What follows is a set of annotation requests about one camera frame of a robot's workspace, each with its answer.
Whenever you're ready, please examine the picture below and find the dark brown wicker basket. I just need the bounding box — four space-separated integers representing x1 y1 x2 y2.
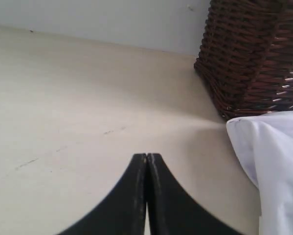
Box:
194 0 293 120

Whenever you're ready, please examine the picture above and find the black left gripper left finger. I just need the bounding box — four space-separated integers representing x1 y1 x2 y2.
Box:
60 154 146 235

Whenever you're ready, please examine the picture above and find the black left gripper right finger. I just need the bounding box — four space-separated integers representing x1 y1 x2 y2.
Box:
147 153 240 235

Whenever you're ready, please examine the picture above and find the white t-shirt with red lettering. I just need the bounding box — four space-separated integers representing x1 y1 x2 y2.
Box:
226 111 293 235

